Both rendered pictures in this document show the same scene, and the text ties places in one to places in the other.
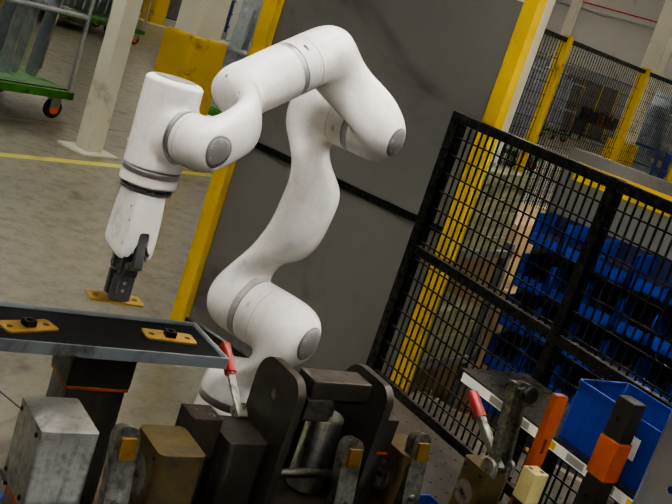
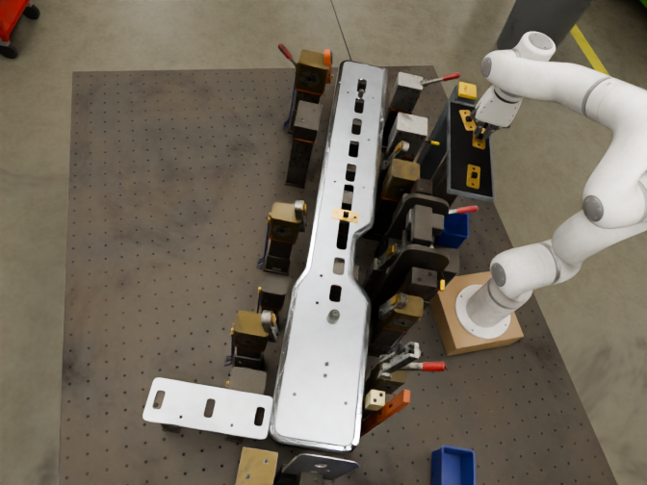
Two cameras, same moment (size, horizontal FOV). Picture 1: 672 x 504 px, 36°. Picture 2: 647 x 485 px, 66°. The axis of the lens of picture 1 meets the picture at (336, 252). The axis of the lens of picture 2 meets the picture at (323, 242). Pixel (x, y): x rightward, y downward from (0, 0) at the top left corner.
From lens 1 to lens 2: 195 cm
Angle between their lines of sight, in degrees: 92
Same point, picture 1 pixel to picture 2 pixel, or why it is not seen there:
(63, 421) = (406, 121)
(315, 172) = not seen: hidden behind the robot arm
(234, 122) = (500, 59)
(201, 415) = (420, 183)
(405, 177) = not seen: outside the picture
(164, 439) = (406, 166)
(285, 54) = (593, 76)
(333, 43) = (624, 96)
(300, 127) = not seen: hidden behind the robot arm
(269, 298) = (530, 248)
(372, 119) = (596, 174)
